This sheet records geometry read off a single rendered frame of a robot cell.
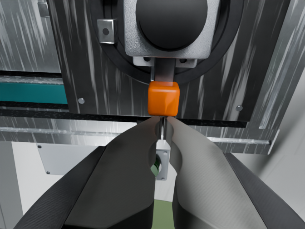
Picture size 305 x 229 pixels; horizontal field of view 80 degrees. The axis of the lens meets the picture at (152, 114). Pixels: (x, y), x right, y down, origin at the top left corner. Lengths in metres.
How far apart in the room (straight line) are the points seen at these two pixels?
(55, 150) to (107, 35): 0.21
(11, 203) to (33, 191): 1.97
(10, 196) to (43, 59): 2.24
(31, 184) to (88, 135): 0.34
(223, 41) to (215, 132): 0.13
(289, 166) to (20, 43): 0.57
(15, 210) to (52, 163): 2.31
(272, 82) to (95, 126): 0.24
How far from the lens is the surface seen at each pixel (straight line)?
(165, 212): 0.52
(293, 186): 0.59
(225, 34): 0.20
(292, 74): 0.28
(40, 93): 0.30
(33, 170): 0.56
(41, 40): 0.31
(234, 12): 0.20
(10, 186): 2.36
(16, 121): 0.33
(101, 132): 0.29
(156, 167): 0.29
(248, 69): 0.24
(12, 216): 2.78
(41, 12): 0.25
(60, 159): 0.34
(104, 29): 0.18
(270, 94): 0.28
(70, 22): 0.23
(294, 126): 0.46
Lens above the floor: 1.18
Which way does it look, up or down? 61 degrees down
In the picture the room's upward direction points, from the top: 175 degrees counter-clockwise
